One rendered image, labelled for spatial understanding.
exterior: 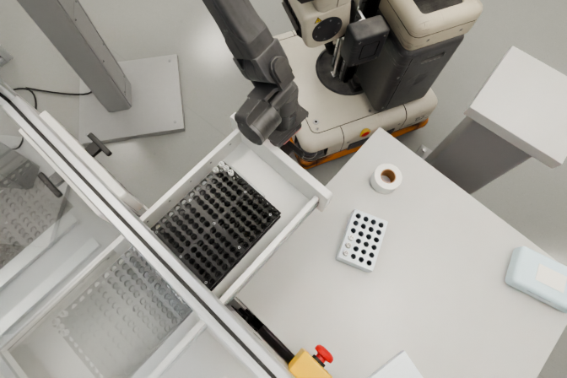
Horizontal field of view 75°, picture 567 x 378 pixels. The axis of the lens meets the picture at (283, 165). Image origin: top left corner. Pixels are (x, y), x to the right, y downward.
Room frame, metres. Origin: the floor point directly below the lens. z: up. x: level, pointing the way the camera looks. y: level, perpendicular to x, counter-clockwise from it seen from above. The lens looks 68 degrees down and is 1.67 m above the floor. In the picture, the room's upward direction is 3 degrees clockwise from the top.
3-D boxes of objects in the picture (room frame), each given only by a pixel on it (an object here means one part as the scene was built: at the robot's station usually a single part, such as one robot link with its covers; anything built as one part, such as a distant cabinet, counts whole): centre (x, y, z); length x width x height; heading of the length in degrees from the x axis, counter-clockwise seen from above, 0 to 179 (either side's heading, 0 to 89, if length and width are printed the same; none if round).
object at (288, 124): (0.37, 0.01, 1.01); 0.10 x 0.07 x 0.07; 140
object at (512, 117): (0.61, -0.71, 0.38); 0.30 x 0.30 x 0.76; 54
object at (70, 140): (0.30, 0.44, 0.87); 0.29 x 0.02 x 0.11; 51
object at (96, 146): (0.32, 0.42, 0.91); 0.07 x 0.04 x 0.01; 51
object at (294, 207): (0.16, 0.14, 0.86); 0.40 x 0.26 x 0.06; 141
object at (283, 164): (0.32, 0.01, 0.87); 0.29 x 0.02 x 0.11; 51
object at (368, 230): (0.17, -0.20, 0.78); 0.12 x 0.08 x 0.04; 161
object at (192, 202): (0.17, 0.14, 0.87); 0.22 x 0.18 x 0.06; 141
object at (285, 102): (0.37, 0.01, 1.07); 0.07 x 0.06 x 0.07; 146
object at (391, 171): (0.33, -0.26, 0.78); 0.07 x 0.07 x 0.04
